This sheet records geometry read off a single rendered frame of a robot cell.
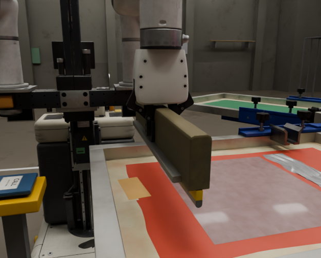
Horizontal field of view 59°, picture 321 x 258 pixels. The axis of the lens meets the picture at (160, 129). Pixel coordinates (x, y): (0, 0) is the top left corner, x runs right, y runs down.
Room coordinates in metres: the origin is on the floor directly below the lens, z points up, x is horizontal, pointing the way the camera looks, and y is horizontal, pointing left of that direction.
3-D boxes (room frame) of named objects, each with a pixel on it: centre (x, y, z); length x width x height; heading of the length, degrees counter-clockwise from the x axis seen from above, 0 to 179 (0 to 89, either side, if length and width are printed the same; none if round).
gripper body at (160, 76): (0.54, 0.00, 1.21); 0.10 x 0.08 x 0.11; 104
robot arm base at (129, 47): (1.09, 0.10, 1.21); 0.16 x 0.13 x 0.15; 12
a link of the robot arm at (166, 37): (0.54, -0.01, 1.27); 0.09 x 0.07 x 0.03; 104
